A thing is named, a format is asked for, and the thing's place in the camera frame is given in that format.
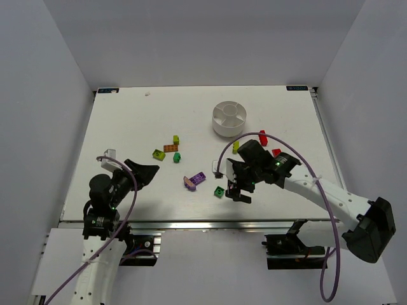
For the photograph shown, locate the lime green curved lego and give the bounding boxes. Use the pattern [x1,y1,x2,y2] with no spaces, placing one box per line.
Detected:
[232,141,240,154]

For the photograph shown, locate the white round divided container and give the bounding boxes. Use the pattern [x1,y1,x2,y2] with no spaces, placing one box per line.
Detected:
[212,101,247,137]

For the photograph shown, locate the dark green square lego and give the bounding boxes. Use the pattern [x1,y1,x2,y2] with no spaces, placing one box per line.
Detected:
[214,186,224,198]

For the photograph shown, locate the red long lego brick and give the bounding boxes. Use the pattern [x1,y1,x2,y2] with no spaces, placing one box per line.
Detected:
[258,130,268,147]

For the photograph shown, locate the dark green sloped lego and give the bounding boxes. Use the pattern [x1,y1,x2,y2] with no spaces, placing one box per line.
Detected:
[173,152,181,163]

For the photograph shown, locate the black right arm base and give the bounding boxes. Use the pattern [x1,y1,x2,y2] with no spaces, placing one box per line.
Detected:
[261,219,333,270]

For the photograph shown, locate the red curved lego brick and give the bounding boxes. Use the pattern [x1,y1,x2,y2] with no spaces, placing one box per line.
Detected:
[272,149,282,158]

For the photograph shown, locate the lime green sloped lego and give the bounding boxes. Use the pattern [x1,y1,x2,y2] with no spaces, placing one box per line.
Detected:
[152,149,166,161]

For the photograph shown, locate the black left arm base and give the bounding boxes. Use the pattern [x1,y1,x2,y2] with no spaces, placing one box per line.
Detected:
[120,227,162,267]

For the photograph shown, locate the blue label sticker left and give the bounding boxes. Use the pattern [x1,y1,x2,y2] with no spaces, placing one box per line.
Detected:
[97,88,120,94]

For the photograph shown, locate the aluminium table rail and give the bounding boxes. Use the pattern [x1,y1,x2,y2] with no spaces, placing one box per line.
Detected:
[309,87,346,189]
[59,219,308,232]

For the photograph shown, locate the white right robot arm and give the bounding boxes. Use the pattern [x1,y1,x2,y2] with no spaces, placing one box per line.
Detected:
[225,140,396,263]

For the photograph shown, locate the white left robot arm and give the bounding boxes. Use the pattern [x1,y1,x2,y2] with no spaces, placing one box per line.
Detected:
[71,159,159,304]

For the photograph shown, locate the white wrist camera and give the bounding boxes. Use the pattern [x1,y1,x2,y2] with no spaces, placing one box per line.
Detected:
[212,158,236,182]
[97,149,118,173]

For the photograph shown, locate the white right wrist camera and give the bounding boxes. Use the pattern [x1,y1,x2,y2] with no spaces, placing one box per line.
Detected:
[212,158,236,182]

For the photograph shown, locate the lime green tall lego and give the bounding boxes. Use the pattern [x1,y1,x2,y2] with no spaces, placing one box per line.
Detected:
[173,135,180,145]

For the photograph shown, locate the blue label sticker right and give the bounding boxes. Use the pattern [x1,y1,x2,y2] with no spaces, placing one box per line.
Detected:
[286,86,308,91]

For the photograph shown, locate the purple lego assembly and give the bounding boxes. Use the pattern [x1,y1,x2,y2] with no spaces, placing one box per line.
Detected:
[183,172,206,191]

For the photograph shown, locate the aluminium table right rail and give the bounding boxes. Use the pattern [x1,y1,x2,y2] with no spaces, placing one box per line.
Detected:
[309,87,346,189]

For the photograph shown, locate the blue label sticker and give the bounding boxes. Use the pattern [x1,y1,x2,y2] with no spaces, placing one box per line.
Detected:
[97,88,120,94]
[286,86,308,91]

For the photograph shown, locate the aluminium table front rail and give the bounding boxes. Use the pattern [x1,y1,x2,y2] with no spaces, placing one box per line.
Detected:
[59,219,308,232]

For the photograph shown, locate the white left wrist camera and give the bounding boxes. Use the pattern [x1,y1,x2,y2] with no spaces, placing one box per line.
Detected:
[97,149,118,173]

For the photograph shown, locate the orange flat lego plate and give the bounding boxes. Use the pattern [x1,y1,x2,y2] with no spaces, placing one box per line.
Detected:
[163,144,178,153]

